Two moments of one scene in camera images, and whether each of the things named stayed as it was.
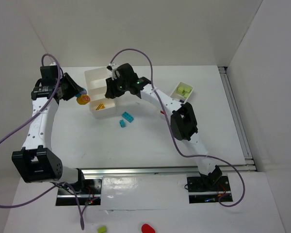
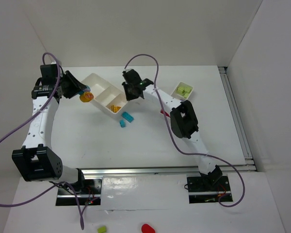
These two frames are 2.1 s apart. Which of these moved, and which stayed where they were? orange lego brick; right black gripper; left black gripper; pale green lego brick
Moved: right black gripper; orange lego brick
Stayed: pale green lego brick; left black gripper
